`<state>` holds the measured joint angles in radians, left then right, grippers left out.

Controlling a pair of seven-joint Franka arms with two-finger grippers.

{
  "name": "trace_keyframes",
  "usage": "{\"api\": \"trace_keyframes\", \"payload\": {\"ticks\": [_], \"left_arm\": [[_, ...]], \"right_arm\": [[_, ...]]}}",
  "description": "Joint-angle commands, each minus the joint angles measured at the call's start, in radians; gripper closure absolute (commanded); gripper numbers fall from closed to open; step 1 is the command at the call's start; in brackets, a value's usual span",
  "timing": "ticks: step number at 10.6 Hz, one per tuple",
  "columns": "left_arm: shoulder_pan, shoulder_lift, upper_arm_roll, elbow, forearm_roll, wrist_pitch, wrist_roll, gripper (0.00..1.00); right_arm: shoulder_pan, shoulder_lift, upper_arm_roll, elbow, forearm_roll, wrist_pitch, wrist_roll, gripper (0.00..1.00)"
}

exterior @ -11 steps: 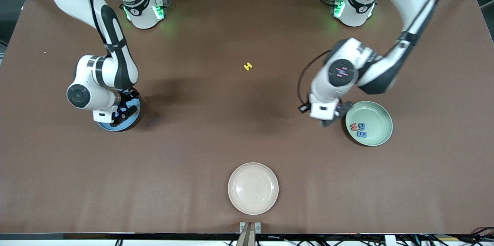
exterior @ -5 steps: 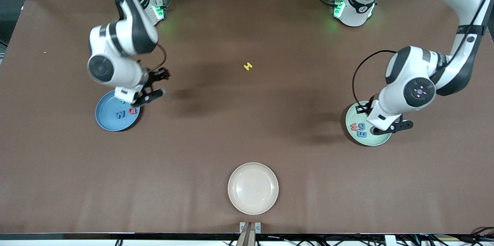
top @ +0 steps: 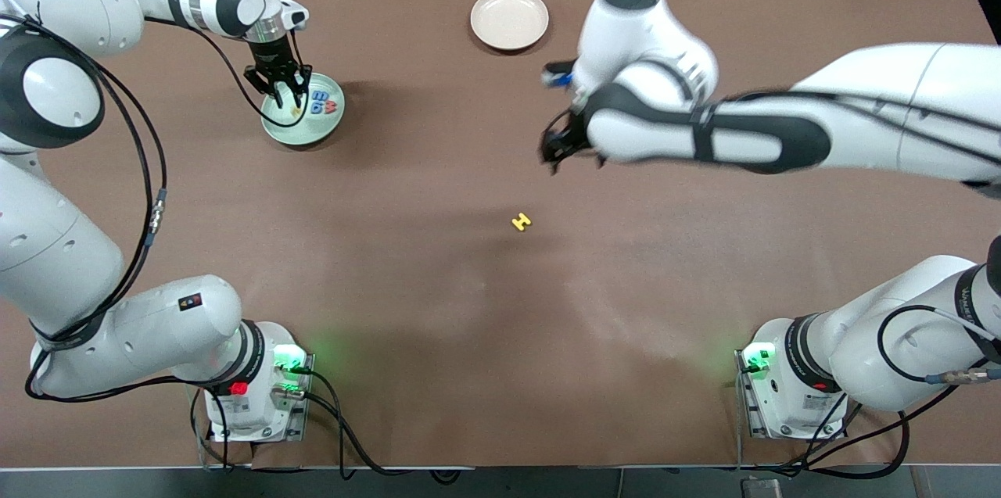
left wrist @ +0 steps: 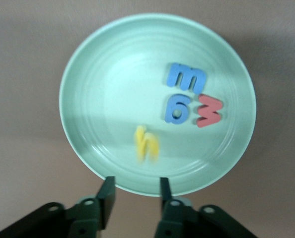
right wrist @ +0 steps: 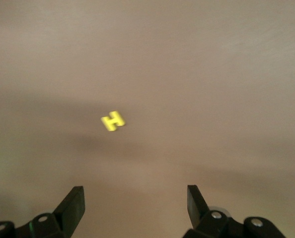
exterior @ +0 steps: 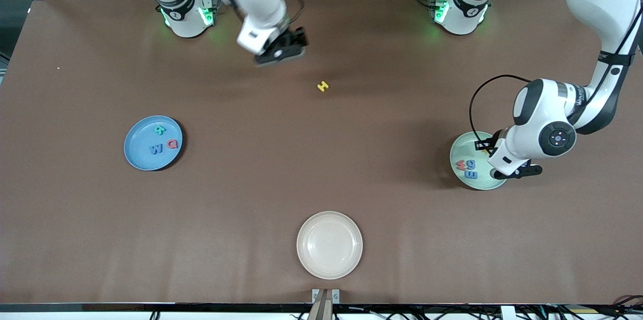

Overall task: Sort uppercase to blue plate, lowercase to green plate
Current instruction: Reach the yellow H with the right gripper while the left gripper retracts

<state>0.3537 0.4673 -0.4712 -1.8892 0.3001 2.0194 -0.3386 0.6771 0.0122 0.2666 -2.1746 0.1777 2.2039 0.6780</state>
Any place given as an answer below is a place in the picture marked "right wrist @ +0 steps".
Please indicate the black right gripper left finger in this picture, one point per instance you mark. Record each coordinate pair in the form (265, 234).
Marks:
(68, 218)

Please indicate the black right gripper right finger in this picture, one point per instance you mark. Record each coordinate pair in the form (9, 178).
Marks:
(207, 223)

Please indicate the yellow foam uppercase H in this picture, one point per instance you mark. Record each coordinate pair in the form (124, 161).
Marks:
(112, 120)

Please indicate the brown table cover sheet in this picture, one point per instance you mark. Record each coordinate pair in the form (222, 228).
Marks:
(187, 74)

